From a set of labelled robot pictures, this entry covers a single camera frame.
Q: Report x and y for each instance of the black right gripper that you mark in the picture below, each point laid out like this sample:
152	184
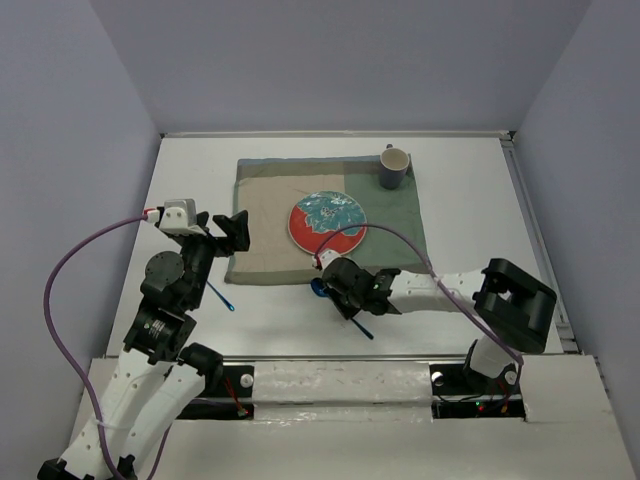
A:
346	312

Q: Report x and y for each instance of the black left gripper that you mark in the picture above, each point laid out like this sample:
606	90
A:
238	237

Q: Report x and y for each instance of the blue metal spoon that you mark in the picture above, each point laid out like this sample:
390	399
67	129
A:
321	290

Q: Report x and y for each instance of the blue metal fork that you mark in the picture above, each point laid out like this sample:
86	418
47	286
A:
221	297

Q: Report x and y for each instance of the patchwork cloth placemat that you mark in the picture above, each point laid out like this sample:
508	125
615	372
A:
268	190

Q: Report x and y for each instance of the red and teal plate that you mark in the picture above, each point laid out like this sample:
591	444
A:
318	215

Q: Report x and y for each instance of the lavender cup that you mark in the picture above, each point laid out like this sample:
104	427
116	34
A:
393	166

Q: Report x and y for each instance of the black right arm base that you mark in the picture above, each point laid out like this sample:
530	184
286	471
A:
461	393

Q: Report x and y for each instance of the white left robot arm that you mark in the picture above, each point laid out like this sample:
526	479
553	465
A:
158	371

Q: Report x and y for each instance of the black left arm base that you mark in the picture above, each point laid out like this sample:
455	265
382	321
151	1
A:
228	399

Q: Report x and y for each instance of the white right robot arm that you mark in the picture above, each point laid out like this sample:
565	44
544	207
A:
512	309

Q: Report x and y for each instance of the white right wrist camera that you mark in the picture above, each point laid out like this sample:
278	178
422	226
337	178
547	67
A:
325	258

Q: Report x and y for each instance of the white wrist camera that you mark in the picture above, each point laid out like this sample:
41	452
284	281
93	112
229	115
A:
325	258
175	217

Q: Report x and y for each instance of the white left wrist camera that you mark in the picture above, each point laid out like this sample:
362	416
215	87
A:
175	217

